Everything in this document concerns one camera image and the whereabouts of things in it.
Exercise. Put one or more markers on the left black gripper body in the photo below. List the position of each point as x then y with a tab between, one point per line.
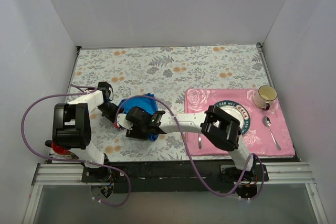
111	112

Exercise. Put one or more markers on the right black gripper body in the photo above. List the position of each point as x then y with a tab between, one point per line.
135	132

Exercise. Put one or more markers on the blue cloth napkin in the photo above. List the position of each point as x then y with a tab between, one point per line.
149	105

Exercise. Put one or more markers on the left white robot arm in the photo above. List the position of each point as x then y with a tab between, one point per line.
71	131

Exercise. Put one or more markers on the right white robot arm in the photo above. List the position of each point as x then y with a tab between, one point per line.
220	128

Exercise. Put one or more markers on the silver fork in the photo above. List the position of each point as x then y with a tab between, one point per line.
199	142

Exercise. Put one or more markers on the floral tablecloth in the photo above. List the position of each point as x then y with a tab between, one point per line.
166	72

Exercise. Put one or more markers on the red and black mug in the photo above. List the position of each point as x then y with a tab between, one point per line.
59	151

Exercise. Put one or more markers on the white plate green rim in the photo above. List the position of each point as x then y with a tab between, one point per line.
238	111

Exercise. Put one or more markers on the silver spoon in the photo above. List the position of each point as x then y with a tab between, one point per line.
267	123

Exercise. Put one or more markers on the pink floral placemat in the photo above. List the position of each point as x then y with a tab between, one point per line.
257	138

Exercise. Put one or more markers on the cream mug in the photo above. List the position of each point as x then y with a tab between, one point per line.
264	97

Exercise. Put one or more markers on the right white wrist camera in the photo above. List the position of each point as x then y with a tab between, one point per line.
122	122

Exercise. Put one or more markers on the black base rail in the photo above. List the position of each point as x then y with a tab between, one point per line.
177	176

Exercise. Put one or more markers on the aluminium frame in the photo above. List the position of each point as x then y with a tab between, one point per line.
291	196

